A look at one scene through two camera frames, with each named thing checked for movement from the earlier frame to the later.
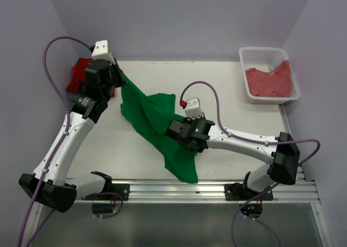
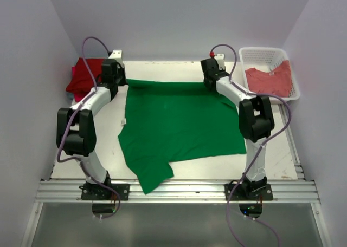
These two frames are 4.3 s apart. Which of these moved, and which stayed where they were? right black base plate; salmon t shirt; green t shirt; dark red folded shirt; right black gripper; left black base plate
Moved: green t shirt; right black gripper
Stayed: right black base plate; dark red folded shirt; salmon t shirt; left black base plate
